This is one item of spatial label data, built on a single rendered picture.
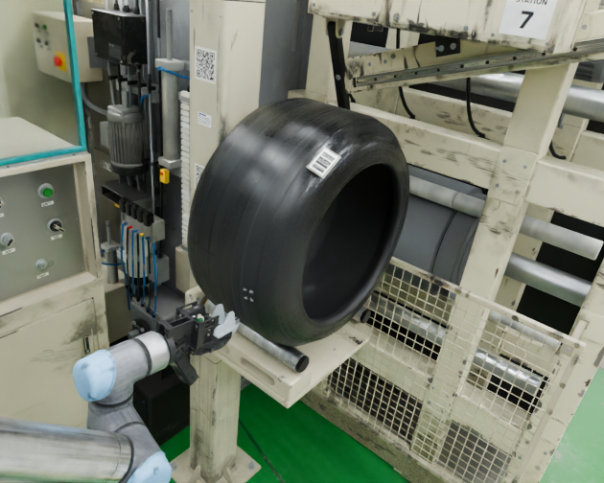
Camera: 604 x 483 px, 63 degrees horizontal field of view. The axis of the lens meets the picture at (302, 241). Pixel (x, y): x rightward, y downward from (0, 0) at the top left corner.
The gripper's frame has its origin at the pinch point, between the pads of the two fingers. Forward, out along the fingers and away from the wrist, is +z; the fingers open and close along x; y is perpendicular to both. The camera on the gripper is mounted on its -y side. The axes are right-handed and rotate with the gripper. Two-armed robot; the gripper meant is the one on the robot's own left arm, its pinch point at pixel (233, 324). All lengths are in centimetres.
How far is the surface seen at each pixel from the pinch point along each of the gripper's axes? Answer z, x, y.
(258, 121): 8.2, 9.0, 42.9
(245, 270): -4.6, -5.0, 17.0
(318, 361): 27.7, -7.9, -18.5
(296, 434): 72, 19, -94
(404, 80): 51, 0, 56
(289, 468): 58, 10, -96
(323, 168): 6.1, -11.1, 38.9
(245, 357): 10.0, 3.0, -15.7
